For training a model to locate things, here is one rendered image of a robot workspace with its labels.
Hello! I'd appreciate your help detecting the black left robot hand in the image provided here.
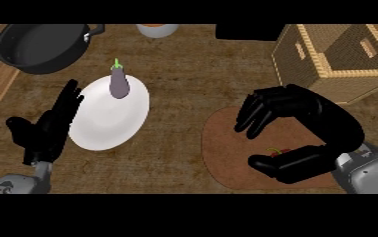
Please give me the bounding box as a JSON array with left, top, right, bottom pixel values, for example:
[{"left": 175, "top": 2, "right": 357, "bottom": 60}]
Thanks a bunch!
[{"left": 4, "top": 78, "right": 85, "bottom": 166}]

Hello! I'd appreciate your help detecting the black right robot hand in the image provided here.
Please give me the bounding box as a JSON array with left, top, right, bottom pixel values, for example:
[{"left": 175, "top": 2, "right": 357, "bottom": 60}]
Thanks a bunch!
[{"left": 233, "top": 83, "right": 366, "bottom": 185}]

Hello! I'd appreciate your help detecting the red bell pepper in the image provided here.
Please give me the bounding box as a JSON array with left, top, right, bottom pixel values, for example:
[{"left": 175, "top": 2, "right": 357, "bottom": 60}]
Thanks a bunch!
[{"left": 265, "top": 147, "right": 292, "bottom": 158}]

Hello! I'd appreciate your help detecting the tan wicker basket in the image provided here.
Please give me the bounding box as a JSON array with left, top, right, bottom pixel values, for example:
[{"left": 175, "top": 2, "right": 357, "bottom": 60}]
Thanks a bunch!
[{"left": 270, "top": 24, "right": 378, "bottom": 105}]

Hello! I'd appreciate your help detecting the brown round cutting board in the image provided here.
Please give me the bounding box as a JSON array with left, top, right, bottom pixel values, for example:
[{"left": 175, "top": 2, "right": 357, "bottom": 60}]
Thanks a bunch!
[{"left": 200, "top": 105, "right": 348, "bottom": 192}]

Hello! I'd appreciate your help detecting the white oval plate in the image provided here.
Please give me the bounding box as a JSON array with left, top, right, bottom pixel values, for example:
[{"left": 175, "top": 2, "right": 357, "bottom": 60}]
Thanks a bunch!
[{"left": 66, "top": 74, "right": 150, "bottom": 152}]

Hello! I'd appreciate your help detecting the purple eggplant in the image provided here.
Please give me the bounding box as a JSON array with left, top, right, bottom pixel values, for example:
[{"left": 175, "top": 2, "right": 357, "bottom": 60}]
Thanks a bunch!
[{"left": 107, "top": 58, "right": 131, "bottom": 100}]

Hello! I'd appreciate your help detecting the black cooking pot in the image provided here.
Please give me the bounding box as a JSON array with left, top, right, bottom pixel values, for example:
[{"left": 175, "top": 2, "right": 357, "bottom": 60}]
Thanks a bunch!
[{"left": 0, "top": 24, "right": 106, "bottom": 75}]

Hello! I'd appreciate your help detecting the pale grey cup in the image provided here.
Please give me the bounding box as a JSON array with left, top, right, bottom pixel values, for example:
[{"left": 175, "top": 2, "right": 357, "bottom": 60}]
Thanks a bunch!
[{"left": 134, "top": 24, "right": 180, "bottom": 39}]

